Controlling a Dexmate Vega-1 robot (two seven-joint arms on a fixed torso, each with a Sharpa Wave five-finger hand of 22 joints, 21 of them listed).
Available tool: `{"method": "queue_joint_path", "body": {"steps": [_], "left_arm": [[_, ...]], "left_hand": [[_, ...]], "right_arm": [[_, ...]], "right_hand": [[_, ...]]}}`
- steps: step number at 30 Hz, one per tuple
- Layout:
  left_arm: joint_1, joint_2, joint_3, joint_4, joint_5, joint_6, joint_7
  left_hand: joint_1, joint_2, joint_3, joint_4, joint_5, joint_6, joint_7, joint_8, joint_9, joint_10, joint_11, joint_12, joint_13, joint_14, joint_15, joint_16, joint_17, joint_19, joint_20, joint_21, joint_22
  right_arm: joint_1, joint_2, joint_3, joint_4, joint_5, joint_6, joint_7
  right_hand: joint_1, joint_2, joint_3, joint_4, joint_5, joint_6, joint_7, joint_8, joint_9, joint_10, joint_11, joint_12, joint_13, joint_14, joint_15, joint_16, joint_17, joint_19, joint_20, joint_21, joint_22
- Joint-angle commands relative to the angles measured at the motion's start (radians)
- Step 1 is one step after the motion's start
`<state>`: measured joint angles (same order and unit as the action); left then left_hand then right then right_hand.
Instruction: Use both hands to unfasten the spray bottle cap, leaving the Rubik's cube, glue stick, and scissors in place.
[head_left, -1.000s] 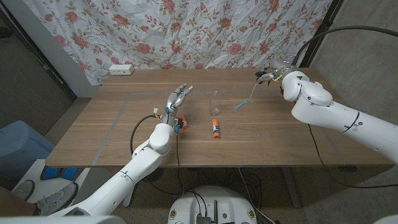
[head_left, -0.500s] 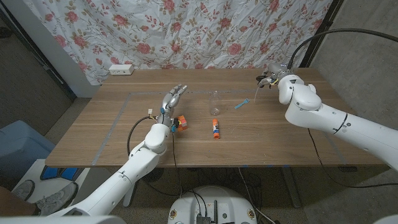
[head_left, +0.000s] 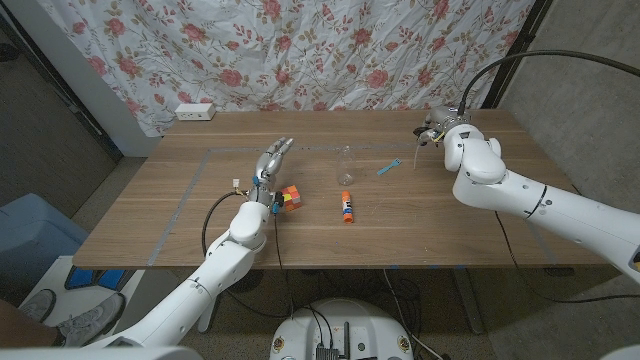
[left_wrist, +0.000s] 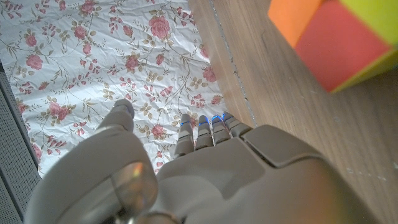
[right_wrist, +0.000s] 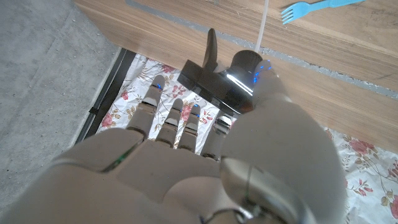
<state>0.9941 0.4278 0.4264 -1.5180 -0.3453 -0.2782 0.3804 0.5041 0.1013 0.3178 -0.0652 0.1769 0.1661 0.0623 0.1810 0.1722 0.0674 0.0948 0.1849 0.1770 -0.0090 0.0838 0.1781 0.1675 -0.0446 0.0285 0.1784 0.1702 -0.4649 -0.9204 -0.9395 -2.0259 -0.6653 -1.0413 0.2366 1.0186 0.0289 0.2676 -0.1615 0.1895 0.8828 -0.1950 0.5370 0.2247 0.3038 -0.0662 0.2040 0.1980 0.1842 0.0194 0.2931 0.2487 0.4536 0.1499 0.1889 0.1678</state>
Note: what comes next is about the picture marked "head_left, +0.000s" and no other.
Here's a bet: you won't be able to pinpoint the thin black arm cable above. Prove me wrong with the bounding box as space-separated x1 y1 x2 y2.
272 212 296 319
493 210 640 305

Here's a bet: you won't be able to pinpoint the grey sneaker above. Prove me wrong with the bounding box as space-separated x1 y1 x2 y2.
54 292 127 349
19 288 57 322

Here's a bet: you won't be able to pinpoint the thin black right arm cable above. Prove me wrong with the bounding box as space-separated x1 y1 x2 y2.
493 210 640 305

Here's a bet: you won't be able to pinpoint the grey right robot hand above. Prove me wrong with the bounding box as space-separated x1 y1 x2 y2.
412 105 472 147

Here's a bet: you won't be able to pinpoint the small blue scissors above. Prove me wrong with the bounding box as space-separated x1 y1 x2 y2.
376 158 403 176

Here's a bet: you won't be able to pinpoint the white robot torso shell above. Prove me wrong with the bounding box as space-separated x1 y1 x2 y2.
0 345 204 360

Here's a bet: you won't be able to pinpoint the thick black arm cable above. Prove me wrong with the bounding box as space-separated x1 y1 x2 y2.
457 49 640 115
200 190 291 320

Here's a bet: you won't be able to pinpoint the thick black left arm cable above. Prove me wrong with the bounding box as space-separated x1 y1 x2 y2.
200 190 291 320

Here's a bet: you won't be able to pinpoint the blue plastic bin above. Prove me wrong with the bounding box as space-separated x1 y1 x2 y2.
0 193 90 289

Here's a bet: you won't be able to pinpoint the white platform with blue pads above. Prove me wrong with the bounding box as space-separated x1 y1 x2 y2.
19 255 146 326

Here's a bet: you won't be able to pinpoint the orange glue stick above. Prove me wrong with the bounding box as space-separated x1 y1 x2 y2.
341 190 355 224

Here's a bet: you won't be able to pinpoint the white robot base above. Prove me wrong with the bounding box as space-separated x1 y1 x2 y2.
269 298 414 360

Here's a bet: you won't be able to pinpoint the multicoloured Rubik's cube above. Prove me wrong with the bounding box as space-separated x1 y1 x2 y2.
279 185 304 212

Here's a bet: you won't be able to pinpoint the black spray trigger cap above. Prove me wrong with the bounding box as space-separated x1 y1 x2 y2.
412 125 434 170

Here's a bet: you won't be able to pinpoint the white power strip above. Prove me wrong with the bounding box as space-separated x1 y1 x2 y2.
174 102 217 122

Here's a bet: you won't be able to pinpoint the person's brown limb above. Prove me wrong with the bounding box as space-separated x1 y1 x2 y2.
0 298 59 349

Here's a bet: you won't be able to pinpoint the white floor cable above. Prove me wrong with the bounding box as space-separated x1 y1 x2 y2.
382 269 445 360

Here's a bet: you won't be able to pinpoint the black round floor base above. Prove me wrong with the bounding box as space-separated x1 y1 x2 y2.
234 269 264 294

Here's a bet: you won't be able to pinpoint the grey table leg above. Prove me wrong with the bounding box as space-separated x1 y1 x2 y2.
452 269 485 335

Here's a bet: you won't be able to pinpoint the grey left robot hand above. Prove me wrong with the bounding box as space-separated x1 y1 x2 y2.
247 136 295 206

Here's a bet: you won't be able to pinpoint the black backdrop stand pole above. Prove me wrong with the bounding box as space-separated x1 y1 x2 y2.
482 0 554 110

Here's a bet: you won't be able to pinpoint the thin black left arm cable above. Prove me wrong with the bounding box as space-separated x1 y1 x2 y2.
272 212 296 319

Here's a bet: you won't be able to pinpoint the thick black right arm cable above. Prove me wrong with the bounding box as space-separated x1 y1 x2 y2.
457 49 640 115

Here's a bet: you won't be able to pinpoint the clear spray bottle body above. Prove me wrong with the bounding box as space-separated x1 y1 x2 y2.
336 145 357 187

